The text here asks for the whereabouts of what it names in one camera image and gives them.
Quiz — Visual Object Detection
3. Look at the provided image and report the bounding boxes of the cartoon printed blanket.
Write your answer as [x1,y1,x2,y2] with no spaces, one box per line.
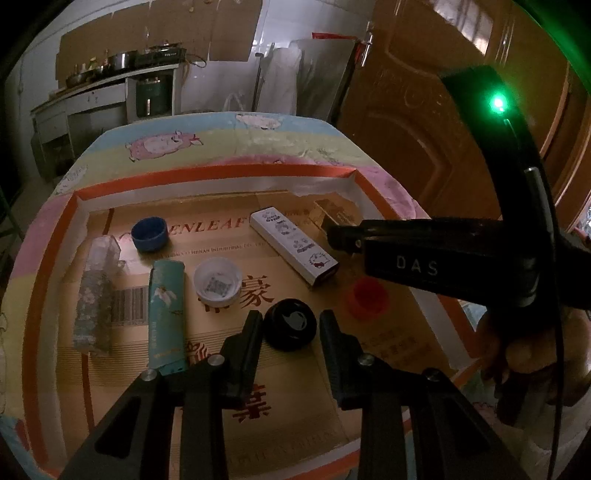
[0,112,504,480]

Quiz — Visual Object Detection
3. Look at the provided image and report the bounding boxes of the white plastic bag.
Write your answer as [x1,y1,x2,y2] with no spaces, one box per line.
[265,46,303,114]

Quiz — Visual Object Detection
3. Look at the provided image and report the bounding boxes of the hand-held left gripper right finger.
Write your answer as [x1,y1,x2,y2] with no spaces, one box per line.
[320,310,532,480]

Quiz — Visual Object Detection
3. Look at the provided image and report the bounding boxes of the person's right hand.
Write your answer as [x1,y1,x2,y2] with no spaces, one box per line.
[475,309,591,411]

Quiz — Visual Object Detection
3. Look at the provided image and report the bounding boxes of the floral clear-wrapped packet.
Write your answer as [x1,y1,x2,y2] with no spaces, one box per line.
[73,235,127,356]

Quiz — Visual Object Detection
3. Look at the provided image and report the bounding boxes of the wooden door with red ribbon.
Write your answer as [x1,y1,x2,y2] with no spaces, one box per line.
[332,0,591,232]

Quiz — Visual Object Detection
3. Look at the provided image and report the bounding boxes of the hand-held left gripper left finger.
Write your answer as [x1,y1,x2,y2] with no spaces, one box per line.
[60,310,264,480]

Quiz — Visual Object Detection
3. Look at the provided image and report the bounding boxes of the black gas stove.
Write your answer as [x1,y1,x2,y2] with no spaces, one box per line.
[135,46,188,68]

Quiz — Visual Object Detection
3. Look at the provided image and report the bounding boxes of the red bottle cap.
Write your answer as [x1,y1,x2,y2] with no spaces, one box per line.
[347,277,389,319]

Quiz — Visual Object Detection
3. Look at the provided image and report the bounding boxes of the cardboard sheets on wall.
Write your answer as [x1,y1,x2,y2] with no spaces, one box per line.
[55,0,264,88]

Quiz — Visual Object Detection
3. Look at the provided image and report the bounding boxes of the teal rectangular box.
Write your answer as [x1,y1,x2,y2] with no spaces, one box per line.
[148,259,188,376]

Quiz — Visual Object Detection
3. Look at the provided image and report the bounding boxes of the blue bottle cap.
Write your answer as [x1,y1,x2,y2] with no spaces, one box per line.
[131,217,168,252]

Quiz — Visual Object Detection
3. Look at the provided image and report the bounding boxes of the white printed small box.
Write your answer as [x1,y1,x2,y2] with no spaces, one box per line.
[249,208,340,287]

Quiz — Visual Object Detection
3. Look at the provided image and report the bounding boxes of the steel bowl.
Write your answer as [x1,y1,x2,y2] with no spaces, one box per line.
[65,71,100,88]

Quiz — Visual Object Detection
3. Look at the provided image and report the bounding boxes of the shallow orange-rimmed cardboard box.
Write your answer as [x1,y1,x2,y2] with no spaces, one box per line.
[9,162,485,480]

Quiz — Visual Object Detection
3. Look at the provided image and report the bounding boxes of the dark green kitchen appliance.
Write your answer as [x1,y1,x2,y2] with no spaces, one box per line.
[135,76,175,118]

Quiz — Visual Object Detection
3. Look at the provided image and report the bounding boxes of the black bottle cap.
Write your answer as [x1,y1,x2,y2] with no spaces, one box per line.
[262,298,319,352]

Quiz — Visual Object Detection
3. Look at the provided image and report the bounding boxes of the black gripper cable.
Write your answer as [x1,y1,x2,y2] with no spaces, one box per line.
[505,117,566,480]

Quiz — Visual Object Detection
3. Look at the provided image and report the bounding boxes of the kitchen counter cabinet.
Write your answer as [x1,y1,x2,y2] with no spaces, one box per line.
[30,65,185,181]

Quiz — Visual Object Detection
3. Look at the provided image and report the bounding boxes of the gold rectangular box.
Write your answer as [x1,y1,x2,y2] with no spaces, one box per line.
[314,198,361,229]

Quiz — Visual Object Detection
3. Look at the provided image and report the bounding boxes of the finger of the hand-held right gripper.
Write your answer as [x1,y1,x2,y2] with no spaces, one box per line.
[321,216,366,256]

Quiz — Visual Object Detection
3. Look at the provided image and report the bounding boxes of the steel pot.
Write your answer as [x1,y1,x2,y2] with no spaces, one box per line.
[108,52,138,71]

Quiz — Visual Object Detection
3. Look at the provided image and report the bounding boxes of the shiny metal sheet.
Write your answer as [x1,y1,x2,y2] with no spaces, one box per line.
[295,39,356,125]

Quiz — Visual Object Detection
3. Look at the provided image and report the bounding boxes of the white bottle cap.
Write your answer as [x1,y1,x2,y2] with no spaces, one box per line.
[193,257,243,309]

